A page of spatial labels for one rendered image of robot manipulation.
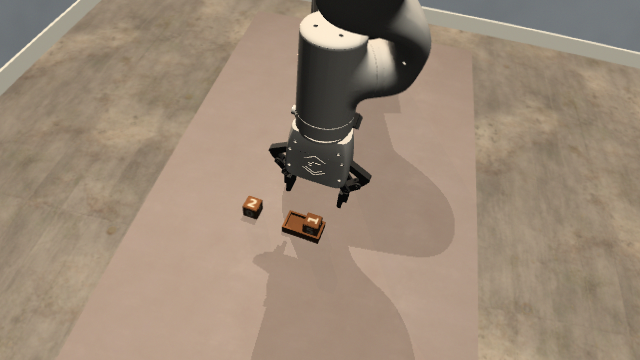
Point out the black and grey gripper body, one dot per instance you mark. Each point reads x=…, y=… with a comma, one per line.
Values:
x=326, y=163

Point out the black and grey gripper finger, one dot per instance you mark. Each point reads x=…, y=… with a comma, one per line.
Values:
x=363, y=178
x=277, y=150

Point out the brown wooden tray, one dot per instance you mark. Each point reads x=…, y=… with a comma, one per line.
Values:
x=293, y=225

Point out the orange number cube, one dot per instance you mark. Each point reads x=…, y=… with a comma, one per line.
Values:
x=312, y=224
x=252, y=207

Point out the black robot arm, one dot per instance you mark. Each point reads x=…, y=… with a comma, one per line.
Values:
x=336, y=70

